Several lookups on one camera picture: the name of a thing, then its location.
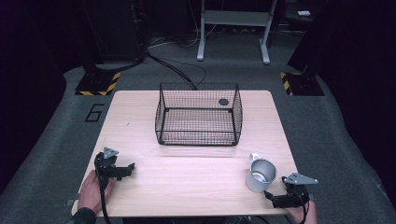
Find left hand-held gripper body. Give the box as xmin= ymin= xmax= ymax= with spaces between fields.
xmin=93 ymin=147 xmax=121 ymax=187

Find black wire mesh basket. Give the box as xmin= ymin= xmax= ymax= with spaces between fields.
xmin=154 ymin=81 xmax=244 ymax=147

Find grey metal mug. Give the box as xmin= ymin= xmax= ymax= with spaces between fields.
xmin=245 ymin=152 xmax=277 ymax=193

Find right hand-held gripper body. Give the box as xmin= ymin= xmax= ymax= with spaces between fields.
xmin=281 ymin=172 xmax=319 ymax=208

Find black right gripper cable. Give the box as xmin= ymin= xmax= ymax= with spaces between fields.
xmin=290 ymin=189 xmax=311 ymax=224

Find person's right hand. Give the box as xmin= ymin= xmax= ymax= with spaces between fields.
xmin=284 ymin=200 xmax=318 ymax=224

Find white metal desk frame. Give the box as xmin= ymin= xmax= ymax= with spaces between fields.
xmin=196 ymin=0 xmax=278 ymax=65

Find black floor cables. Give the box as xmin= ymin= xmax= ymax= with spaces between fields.
xmin=145 ymin=50 xmax=208 ymax=91

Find person's left hand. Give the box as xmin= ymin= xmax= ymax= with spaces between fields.
xmin=78 ymin=170 xmax=116 ymax=215

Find black stand base yellow stripes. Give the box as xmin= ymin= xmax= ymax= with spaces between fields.
xmin=279 ymin=71 xmax=325 ymax=97
xmin=75 ymin=71 xmax=121 ymax=97

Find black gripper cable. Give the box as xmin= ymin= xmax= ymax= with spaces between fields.
xmin=290 ymin=189 xmax=311 ymax=224
xmin=98 ymin=174 xmax=112 ymax=224

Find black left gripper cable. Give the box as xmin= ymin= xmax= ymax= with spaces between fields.
xmin=98 ymin=174 xmax=112 ymax=224

